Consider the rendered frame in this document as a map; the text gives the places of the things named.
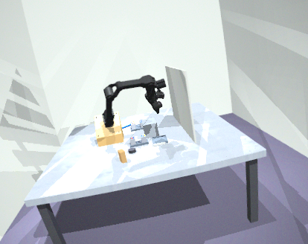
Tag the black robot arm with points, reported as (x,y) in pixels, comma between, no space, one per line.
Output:
(148,82)

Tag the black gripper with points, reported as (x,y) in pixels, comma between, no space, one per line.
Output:
(156,105)

